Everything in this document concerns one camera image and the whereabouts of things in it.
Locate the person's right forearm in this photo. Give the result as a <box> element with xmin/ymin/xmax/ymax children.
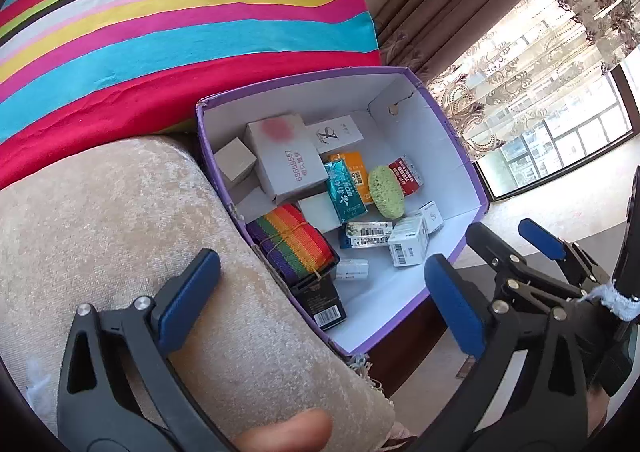
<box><xmin>586</xmin><ymin>382</ymin><xmax>608</xmax><ymax>438</ymax></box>

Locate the red tissue packet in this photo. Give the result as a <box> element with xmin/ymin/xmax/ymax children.
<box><xmin>387</xmin><ymin>155</ymin><xmax>425</xmax><ymax>196</ymax></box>

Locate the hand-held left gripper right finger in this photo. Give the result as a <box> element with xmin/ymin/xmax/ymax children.
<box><xmin>424</xmin><ymin>254</ymin><xmax>591</xmax><ymax>452</ymax></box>

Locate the white blue box with barcode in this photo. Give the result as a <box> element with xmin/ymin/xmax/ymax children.
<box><xmin>341</xmin><ymin>218</ymin><xmax>396</xmax><ymax>250</ymax></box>

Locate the purple cardboard box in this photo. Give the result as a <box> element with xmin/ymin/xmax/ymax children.
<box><xmin>195</xmin><ymin>66</ymin><xmax>490</xmax><ymax>359</ymax></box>

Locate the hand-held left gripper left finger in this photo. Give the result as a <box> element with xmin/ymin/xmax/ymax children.
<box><xmin>56</xmin><ymin>248</ymin><xmax>236</xmax><ymax>452</ymax></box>

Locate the white frayed strap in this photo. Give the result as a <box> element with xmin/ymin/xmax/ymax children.
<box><xmin>580</xmin><ymin>279</ymin><xmax>640</xmax><ymax>320</ymax></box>

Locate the small white bottle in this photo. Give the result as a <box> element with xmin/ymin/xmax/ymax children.
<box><xmin>335</xmin><ymin>258</ymin><xmax>370</xmax><ymax>281</ymax></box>

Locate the black box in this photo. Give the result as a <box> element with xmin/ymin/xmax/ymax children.
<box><xmin>290</xmin><ymin>267</ymin><xmax>348</xmax><ymax>332</ymax></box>

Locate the teal green box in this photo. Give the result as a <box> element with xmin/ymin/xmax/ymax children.
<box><xmin>324</xmin><ymin>157</ymin><xmax>368</xmax><ymax>224</ymax></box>

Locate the small pale cardboard box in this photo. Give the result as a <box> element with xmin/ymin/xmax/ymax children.
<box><xmin>214</xmin><ymin>138</ymin><xmax>258</xmax><ymax>185</ymax></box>

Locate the white box with silver top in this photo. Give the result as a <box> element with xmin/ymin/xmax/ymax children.
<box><xmin>387</xmin><ymin>217</ymin><xmax>430</xmax><ymax>268</ymax></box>

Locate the white foam block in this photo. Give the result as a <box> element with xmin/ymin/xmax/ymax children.
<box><xmin>297</xmin><ymin>193</ymin><xmax>342</xmax><ymax>234</ymax></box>

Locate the sheer patterned curtain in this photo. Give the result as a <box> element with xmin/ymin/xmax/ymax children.
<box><xmin>425</xmin><ymin>0</ymin><xmax>640</xmax><ymax>163</ymax></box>

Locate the person's left hand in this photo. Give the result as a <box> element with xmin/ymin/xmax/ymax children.
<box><xmin>234</xmin><ymin>408</ymin><xmax>333</xmax><ymax>452</ymax></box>

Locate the window with dark frame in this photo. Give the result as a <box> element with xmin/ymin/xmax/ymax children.
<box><xmin>470</xmin><ymin>62</ymin><xmax>640</xmax><ymax>203</ymax></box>

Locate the white box with pink stain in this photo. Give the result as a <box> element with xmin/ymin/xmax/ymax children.
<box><xmin>244</xmin><ymin>114</ymin><xmax>330</xmax><ymax>198</ymax></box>

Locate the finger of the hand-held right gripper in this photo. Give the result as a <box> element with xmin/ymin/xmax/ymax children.
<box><xmin>517</xmin><ymin>218</ymin><xmax>618</xmax><ymax>293</ymax></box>
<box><xmin>465</xmin><ymin>221</ymin><xmax>591</xmax><ymax>309</ymax></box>

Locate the white box with dark logo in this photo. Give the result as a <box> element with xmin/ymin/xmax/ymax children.
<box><xmin>305</xmin><ymin>114</ymin><xmax>366</xmax><ymax>155</ymax></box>

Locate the beige velvet cushion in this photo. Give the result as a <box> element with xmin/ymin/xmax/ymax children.
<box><xmin>0</xmin><ymin>134</ymin><xmax>398</xmax><ymax>452</ymax></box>

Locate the white box with grey print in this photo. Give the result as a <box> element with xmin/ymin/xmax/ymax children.
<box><xmin>417</xmin><ymin>200</ymin><xmax>445</xmax><ymax>234</ymax></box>

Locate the green round sponge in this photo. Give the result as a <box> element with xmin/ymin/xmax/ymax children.
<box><xmin>367</xmin><ymin>163</ymin><xmax>406</xmax><ymax>220</ymax></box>

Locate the orange and tan box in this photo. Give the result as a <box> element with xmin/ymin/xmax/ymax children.
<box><xmin>330</xmin><ymin>151</ymin><xmax>376</xmax><ymax>205</ymax></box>

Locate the striped multicolour cloth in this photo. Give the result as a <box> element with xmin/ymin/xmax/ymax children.
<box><xmin>0</xmin><ymin>0</ymin><xmax>381</xmax><ymax>188</ymax></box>

